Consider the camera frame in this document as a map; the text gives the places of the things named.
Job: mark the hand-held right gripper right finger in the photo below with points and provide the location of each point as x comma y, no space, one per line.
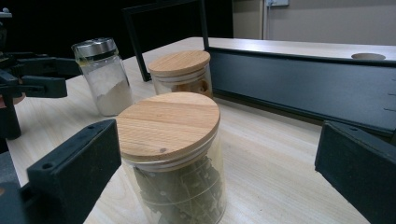
364,168

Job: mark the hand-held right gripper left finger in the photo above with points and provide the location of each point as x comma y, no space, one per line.
74,168

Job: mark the glass shaker with white powder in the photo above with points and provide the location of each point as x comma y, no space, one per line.
106,84

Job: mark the glass jar with green leaves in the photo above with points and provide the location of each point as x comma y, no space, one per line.
168,124

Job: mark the glass jar with brown contents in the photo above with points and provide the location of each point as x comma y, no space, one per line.
179,62

